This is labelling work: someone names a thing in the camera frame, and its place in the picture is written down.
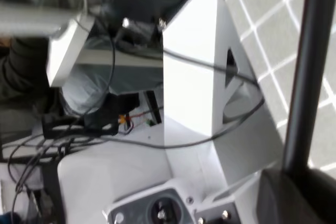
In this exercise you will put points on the white box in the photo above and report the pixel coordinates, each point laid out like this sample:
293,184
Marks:
64,50

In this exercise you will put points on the black bracket with wires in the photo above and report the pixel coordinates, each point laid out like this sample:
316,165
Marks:
104,121

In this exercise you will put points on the white mounting plate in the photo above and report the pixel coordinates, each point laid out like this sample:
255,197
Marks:
115,184

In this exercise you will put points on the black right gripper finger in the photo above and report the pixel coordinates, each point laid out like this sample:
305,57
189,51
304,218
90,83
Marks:
280,200

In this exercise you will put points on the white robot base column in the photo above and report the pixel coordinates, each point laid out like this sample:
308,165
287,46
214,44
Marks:
216,117

